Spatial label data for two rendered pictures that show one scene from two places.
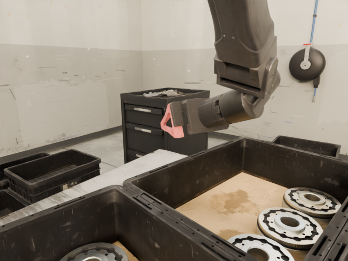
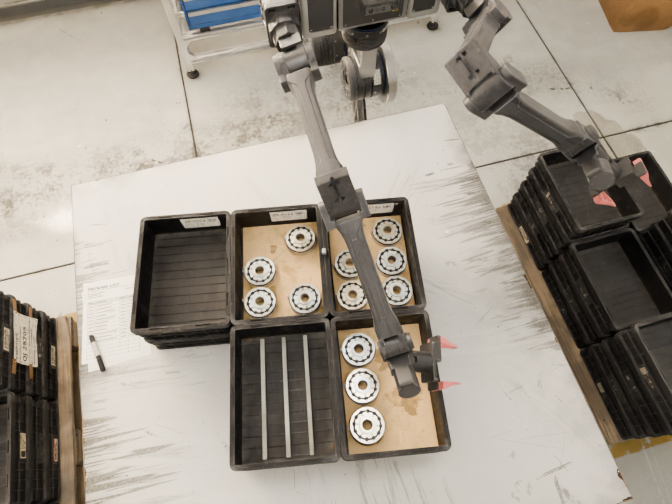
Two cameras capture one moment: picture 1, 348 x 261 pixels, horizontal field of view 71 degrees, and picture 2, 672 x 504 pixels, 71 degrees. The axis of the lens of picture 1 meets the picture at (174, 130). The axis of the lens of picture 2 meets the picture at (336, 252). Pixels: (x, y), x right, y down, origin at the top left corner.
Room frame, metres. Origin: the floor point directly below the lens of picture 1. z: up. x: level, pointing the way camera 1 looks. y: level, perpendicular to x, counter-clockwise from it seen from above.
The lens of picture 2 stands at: (0.45, -0.42, 2.30)
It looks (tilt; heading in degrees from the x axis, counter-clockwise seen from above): 65 degrees down; 129
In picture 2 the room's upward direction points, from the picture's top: straight up
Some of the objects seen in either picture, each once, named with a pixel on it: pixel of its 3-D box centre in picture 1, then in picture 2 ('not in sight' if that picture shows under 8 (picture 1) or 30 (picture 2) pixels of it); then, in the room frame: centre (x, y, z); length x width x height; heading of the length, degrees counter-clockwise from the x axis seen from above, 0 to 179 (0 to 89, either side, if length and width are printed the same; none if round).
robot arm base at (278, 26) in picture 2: not in sight; (285, 32); (-0.28, 0.28, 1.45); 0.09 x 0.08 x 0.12; 54
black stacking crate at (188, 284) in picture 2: not in sight; (188, 275); (-0.30, -0.28, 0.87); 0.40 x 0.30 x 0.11; 134
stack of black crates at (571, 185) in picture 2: not in sight; (566, 209); (0.60, 1.12, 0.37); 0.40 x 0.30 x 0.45; 144
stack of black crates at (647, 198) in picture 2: not in sight; (630, 201); (0.84, 1.45, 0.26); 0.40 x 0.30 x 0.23; 144
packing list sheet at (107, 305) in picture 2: not in sight; (113, 319); (-0.47, -0.54, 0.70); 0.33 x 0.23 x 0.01; 144
